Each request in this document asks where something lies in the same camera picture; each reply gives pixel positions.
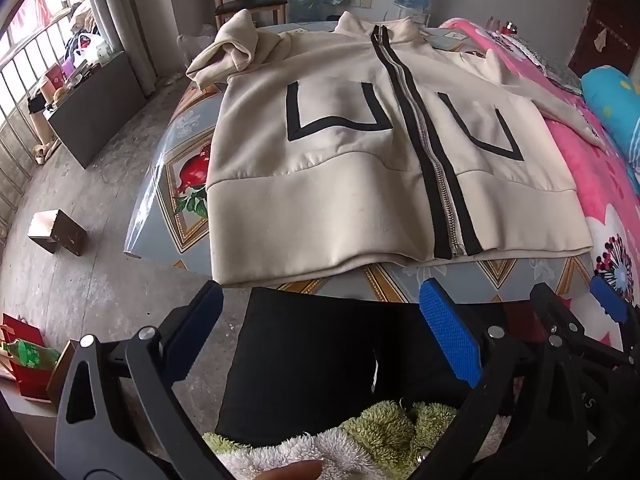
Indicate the cardboard box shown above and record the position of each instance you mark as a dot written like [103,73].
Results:
[57,232]

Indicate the brown paper bag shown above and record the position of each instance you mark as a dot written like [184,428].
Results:
[60,375]

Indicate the person's left hand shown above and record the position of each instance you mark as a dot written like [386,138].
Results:
[292,471]

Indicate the small red container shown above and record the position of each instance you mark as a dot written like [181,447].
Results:
[510,28]

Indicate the clear plastic bag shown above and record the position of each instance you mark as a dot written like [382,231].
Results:
[192,45]

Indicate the blue plush pillow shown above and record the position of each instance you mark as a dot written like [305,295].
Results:
[610,95]

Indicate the pink floral blanket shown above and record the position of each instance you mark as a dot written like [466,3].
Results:
[585,170]

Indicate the red paper bag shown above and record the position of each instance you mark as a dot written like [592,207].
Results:
[30,385]

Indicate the metal window railing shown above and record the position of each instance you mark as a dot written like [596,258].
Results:
[10,160]

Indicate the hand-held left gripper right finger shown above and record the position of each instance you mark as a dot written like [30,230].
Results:
[450,335]

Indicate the green plastic bottle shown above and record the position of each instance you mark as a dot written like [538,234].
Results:
[35,355]

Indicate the white water dispenser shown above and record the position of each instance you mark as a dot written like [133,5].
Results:
[417,17]

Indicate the grey cabinet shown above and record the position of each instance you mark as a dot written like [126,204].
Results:
[100,110]

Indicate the fruit print table cover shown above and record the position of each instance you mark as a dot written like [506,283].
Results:
[190,125]

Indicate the white plastic bag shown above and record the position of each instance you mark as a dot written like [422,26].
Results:
[87,50]

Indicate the grey lace-edged cloth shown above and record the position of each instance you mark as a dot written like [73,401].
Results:
[545,65]

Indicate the brown door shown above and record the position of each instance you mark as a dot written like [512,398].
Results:
[600,25]

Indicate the person's black pants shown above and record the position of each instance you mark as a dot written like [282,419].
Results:
[310,350]

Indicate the beige zip jacket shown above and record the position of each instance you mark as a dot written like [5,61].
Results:
[325,185]

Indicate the grey curtain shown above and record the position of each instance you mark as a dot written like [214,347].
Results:
[120,20]

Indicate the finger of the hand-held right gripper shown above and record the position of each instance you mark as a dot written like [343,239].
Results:
[555,310]
[607,297]

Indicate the red cup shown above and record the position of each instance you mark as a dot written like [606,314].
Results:
[55,81]

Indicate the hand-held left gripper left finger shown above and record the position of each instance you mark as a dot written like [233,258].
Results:
[200,330]

